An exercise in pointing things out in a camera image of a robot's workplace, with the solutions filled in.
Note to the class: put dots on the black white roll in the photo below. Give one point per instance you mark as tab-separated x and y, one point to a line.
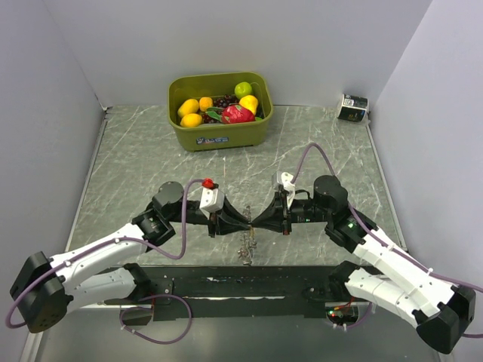
352	108

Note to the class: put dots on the yellow mango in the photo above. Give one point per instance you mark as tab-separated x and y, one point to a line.
191	120
188	107

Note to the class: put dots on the green apple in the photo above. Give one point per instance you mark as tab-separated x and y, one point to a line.
243	89

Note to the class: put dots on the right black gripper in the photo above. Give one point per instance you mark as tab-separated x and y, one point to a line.
273	217

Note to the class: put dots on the yellow mango lower left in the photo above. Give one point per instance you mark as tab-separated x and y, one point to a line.
191	120

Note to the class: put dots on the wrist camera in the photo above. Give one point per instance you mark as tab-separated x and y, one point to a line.
212	199
284	181

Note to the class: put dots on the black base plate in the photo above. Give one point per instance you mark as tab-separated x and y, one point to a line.
242	291

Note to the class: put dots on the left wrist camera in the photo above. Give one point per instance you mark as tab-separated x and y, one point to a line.
212	199

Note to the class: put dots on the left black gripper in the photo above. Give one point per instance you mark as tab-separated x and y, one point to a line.
227	220

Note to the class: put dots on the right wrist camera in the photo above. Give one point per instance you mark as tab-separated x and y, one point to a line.
284	181

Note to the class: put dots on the dark grape bunch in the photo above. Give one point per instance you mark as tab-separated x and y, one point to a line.
220	103

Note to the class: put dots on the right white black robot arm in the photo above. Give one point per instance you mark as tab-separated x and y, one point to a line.
440	310

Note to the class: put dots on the small orange fruit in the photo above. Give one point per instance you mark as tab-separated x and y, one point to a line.
205	103

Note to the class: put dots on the olive green plastic bin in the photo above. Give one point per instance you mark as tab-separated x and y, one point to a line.
218	136

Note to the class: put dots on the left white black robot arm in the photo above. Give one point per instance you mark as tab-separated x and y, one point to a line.
159	227

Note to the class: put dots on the yellow mango upper left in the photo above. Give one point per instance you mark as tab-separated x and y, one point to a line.
188	107

